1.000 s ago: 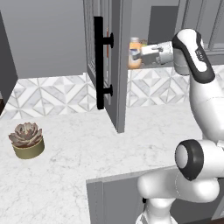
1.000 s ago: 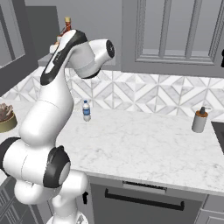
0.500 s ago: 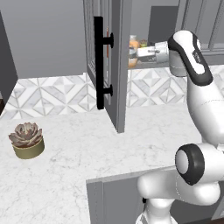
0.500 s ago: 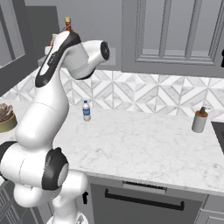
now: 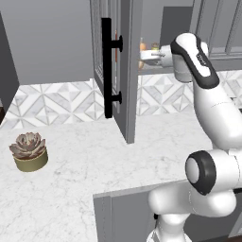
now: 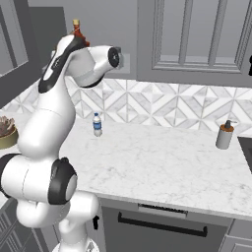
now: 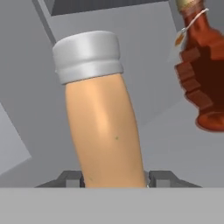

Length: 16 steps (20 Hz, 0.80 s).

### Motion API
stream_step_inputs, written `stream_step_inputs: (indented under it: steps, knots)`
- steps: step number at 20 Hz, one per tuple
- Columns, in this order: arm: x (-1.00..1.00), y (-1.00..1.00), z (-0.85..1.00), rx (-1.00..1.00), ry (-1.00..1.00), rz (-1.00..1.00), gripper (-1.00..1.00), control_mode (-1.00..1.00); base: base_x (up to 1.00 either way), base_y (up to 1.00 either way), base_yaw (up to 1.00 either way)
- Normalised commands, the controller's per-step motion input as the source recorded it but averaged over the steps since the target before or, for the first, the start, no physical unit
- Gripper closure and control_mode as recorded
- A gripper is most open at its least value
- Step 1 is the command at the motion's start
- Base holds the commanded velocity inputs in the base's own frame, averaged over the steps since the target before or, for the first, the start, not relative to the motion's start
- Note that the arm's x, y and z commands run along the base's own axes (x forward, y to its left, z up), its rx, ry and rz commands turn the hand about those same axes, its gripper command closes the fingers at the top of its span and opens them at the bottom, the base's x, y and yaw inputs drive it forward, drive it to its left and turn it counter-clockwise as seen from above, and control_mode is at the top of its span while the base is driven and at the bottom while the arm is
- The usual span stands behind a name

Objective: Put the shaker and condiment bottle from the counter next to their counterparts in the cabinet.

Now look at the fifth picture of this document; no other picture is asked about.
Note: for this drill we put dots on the grey base cabinet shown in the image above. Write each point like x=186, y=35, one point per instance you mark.
x=126, y=214

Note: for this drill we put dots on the olive green shaker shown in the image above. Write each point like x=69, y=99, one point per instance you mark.
x=155, y=46

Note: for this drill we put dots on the grey wall cabinet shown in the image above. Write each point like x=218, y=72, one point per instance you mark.
x=227, y=34

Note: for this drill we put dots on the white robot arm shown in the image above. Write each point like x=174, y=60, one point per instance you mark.
x=217, y=113

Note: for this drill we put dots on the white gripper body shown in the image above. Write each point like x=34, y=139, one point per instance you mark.
x=150, y=56

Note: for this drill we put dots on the red condiment bottle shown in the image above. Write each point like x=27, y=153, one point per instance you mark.
x=116, y=47

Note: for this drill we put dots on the grey glass cabinet door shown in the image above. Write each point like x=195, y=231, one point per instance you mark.
x=128, y=72

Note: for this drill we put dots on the succulent plant in olive pot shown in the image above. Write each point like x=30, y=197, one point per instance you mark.
x=29, y=151

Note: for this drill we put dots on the orange condiment bottle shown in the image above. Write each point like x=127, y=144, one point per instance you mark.
x=142, y=46

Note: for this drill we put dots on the dark grey tall panel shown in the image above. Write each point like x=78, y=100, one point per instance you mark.
x=5, y=69

